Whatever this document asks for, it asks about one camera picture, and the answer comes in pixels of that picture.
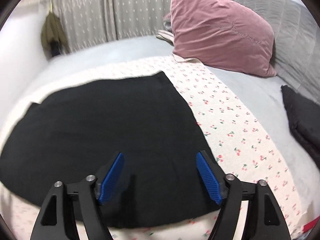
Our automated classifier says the black coat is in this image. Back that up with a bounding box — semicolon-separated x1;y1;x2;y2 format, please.
1;72;219;229

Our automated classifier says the red object at edge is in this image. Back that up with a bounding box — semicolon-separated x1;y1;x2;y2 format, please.
302;217;320;233

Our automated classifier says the cherry print bed sheet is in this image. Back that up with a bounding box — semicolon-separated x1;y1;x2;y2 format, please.
1;56;306;239

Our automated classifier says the black folded garment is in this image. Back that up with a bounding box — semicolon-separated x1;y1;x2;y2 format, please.
281;85;320;166

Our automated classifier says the grey quilted headboard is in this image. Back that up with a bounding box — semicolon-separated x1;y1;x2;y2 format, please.
233;0;319;103

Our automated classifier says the olive green hanging jacket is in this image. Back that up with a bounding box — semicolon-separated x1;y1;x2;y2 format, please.
41;12;70;57

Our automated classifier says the light grey blanket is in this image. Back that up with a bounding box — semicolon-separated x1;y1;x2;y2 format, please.
1;36;319;218

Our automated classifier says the pink velvet pillow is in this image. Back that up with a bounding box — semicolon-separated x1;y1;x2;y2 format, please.
170;0;277;77

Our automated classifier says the folded pink grey quilt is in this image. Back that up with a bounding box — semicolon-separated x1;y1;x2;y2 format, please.
156;18;174;46

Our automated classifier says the grey patterned curtain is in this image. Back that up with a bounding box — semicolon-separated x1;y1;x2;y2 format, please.
52;0;171;53

